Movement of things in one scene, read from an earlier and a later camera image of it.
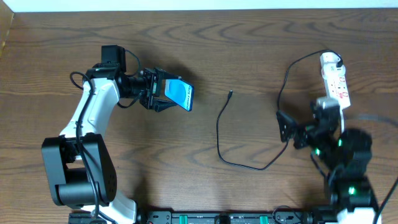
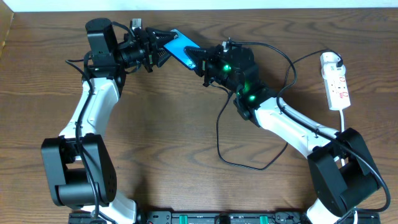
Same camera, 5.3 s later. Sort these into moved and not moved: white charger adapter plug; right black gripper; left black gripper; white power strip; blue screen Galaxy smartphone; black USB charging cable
Moved: right black gripper; blue screen Galaxy smartphone; black USB charging cable; left black gripper
Not moved: white power strip; white charger adapter plug
